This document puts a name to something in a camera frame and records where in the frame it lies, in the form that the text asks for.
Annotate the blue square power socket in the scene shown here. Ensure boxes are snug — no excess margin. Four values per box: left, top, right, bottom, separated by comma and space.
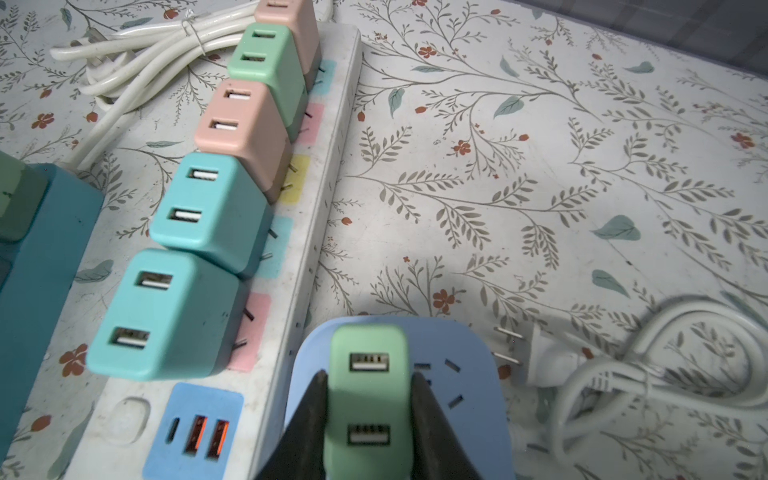
284, 316, 516, 479

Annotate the white multicolour power strip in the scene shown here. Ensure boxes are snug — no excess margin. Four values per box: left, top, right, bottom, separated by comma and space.
67, 22, 362, 479

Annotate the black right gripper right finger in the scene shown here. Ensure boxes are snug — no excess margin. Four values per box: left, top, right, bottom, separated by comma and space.
411, 372, 480, 480

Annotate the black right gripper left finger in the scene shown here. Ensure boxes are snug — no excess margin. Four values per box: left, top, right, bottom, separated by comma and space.
255, 370, 328, 480

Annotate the coiled white cable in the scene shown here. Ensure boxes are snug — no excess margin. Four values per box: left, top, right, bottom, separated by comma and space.
49, 0, 337, 172

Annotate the light green plug adapter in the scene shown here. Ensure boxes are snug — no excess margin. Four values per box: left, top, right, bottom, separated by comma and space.
0, 152, 48, 243

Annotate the white cable of blue socket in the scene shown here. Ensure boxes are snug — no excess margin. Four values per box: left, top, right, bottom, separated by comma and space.
491, 298, 768, 469

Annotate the teal power strip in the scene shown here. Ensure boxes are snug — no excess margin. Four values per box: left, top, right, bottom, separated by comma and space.
1, 164, 104, 456

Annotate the dusty pink plug adapter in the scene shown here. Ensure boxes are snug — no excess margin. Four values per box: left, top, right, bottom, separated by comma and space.
194, 79, 293, 204

